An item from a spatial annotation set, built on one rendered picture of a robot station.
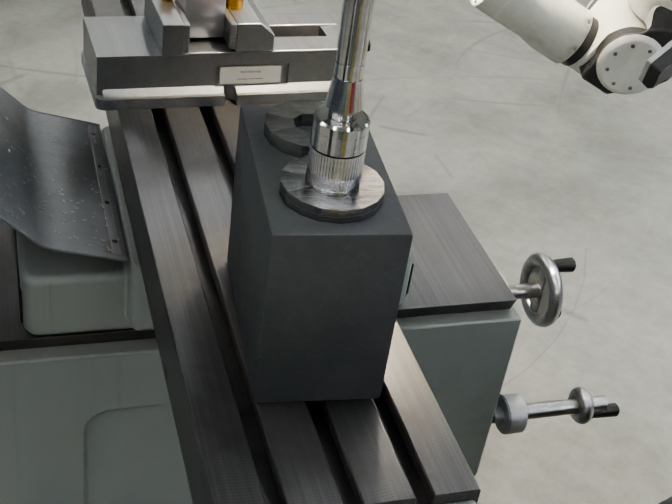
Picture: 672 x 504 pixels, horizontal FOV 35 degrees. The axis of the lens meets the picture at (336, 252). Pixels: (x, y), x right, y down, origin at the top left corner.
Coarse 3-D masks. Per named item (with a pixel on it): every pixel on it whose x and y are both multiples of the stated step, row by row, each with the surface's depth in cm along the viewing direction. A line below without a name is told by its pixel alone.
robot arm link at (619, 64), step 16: (592, 0) 132; (640, 0) 123; (656, 0) 122; (640, 16) 124; (656, 16) 121; (640, 32) 122; (656, 32) 121; (608, 48) 122; (624, 48) 122; (640, 48) 122; (656, 48) 122; (608, 64) 123; (624, 64) 123; (640, 64) 123; (608, 80) 125; (624, 80) 125
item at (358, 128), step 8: (320, 112) 88; (328, 112) 88; (360, 112) 89; (320, 120) 87; (328, 120) 87; (336, 120) 87; (360, 120) 88; (368, 120) 88; (320, 128) 87; (328, 128) 86; (336, 128) 86; (344, 128) 86; (352, 128) 86; (360, 128) 87; (368, 128) 88; (328, 136) 87; (336, 136) 86; (344, 136) 86; (352, 136) 87; (360, 136) 87
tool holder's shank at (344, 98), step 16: (352, 0) 81; (368, 0) 81; (352, 16) 82; (368, 16) 82; (352, 32) 82; (368, 32) 83; (352, 48) 83; (336, 64) 85; (352, 64) 84; (336, 80) 85; (352, 80) 85; (336, 96) 86; (352, 96) 86; (336, 112) 87; (352, 112) 86
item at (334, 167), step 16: (320, 144) 87; (336, 144) 87; (352, 144) 87; (320, 160) 88; (336, 160) 88; (352, 160) 88; (320, 176) 89; (336, 176) 89; (352, 176) 89; (336, 192) 90; (352, 192) 90
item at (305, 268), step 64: (256, 128) 100; (256, 192) 94; (320, 192) 90; (384, 192) 91; (256, 256) 94; (320, 256) 88; (384, 256) 90; (256, 320) 94; (320, 320) 92; (384, 320) 94; (256, 384) 96; (320, 384) 97
